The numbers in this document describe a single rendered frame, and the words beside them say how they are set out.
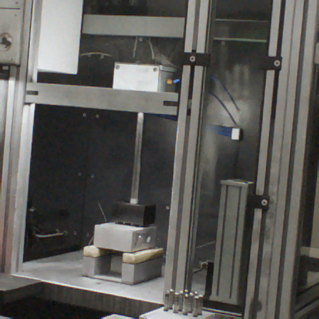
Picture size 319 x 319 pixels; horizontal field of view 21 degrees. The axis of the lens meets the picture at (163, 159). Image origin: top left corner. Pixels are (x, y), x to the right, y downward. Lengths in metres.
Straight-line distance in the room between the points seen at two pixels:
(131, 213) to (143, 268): 0.13
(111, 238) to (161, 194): 0.32
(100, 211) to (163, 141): 0.26
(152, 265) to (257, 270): 0.37
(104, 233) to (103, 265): 0.09
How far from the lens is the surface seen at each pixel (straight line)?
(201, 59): 1.69
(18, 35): 1.90
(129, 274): 1.89
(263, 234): 1.66
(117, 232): 1.91
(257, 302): 1.68
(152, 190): 2.21
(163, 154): 2.19
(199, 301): 1.58
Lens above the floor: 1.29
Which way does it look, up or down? 3 degrees down
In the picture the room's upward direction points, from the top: 5 degrees clockwise
